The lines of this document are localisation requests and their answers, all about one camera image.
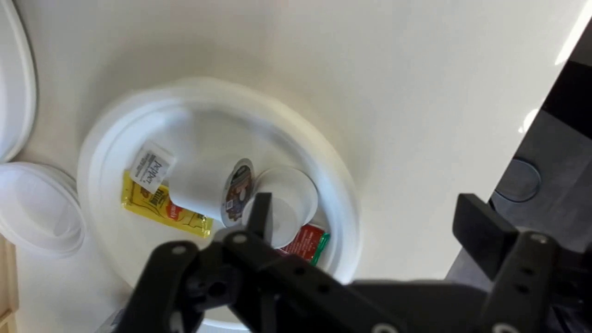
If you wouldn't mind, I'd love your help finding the red sauce packet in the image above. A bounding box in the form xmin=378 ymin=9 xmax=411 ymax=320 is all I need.
xmin=276 ymin=222 xmax=333 ymax=268

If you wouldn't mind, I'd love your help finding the open cardboard box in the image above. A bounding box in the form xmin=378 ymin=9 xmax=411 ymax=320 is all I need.
xmin=0 ymin=236 xmax=21 ymax=333

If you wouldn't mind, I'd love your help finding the small white printed packet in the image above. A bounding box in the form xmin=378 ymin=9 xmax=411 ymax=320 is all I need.
xmin=130 ymin=138 xmax=180 ymax=196

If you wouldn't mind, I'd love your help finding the white capsule with dark lid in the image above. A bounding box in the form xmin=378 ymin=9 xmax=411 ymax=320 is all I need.
xmin=169 ymin=155 xmax=257 ymax=229

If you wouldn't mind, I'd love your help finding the small white plastic lid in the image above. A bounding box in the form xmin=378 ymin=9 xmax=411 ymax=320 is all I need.
xmin=0 ymin=161 xmax=87 ymax=259

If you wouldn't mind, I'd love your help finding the white disposable plate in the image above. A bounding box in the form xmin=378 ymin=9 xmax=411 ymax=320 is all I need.
xmin=76 ymin=75 xmax=363 ymax=333

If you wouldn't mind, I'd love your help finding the white coffee capsule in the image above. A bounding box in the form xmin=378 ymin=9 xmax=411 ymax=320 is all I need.
xmin=248 ymin=162 xmax=322 ymax=251

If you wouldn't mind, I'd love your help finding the yellow mustard packet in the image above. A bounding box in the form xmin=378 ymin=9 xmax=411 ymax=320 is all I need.
xmin=121 ymin=170 xmax=219 ymax=240

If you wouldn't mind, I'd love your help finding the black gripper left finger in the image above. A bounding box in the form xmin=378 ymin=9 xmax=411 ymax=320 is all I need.
xmin=117 ymin=190 xmax=404 ymax=333

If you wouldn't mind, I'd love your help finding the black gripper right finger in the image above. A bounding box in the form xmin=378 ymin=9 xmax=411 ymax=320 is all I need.
xmin=452 ymin=192 xmax=592 ymax=333

